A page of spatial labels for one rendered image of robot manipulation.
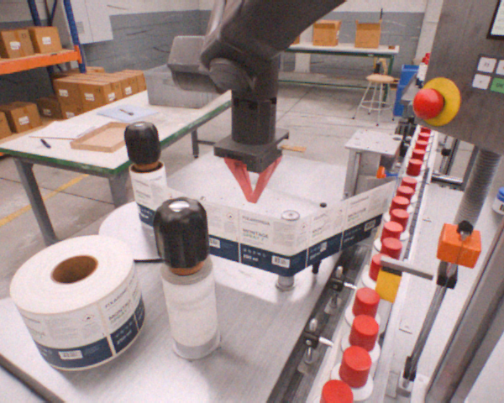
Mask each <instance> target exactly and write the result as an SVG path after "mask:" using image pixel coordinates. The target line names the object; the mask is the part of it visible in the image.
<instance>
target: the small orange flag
mask: <svg viewBox="0 0 504 403"><path fill-rule="evenodd" d="M402 276H403V273H402V271H399V270H394V269H392V268H389V267H385V266H383V265H382V266H381V268H380V272H379V275H378V279H377V283H376V287H375V291H376V292H377V293H378V294H379V295H380V297H381V299H382V300H384V301H389V302H391V303H394V304H395V301H396V296H397V293H398V290H399V286H400V284H401V280H402Z"/></svg>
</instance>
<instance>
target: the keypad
mask: <svg viewBox="0 0 504 403"><path fill-rule="evenodd" d="M468 89H469V90H472V91H477V92H484V93H487V94H491V95H495V96H499V97H504V56H497V55H490V54H484V53H479V55H478V58H477V62H476V65H475V69H474V72H473V75H472V78H471V81H470V85H469V88H468Z"/></svg>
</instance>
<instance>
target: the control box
mask: <svg viewBox="0 0 504 403"><path fill-rule="evenodd" d="M497 2H498V0H444V2H443V6H442V9H441V13H440V16H439V20H438V26H437V29H436V33H435V36H434V40H433V47H432V50H431V54H430V57H429V61H428V67H427V70H426V74H425V77H424V81H423V87H422V90H423V89H428V88H433V89H435V90H437V91H438V92H439V93H440V94H441V95H442V96H443V97H444V100H445V104H444V107H443V108H442V110H441V112H440V113H439V114H438V116H436V117H435V118H431V119H427V120H422V119H420V118H418V117H417V116H415V119H414V123H415V124H417V125H420V126H422V127H425V128H429V129H432V130H435V131H437V132H440V133H442V134H444V135H447V136H449V137H452V138H454V139H458V140H461V141H464V142H466V143H468V144H473V145H475V146H478V147H481V148H483V149H487V150H490V151H492V152H495V153H498V154H501V155H504V97H499V96H495V95H491V94H487V93H484V92H477V91H472V90H469V89H468V88H469V85H470V81H471V78H472V75H473V72H474V69H475V65H476V62H477V58H478V55H479V53H484V54H490V55H497V56H504V40H497V39H487V38H486V36H487V34H488V30H489V28H490V25H491V20H492V18H493V14H494V12H495V9H496V5H497Z"/></svg>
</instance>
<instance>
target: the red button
mask: <svg viewBox="0 0 504 403"><path fill-rule="evenodd" d="M444 104H445V100H444V97H443V96H442V95H441V94H440V93H439V92H438V91H437V90H435V89H433V88H428V89H423V90H421V91H420V92H418V93H417V95H416V96H415V97H414V99H413V103H412V108H413V111H414V113H415V115H416V116H417V117H418V118H420V119H422V120H427V119H431V118H435V117H436V116H438V114H439V113H440V112H441V110H442V108H443V107H444Z"/></svg>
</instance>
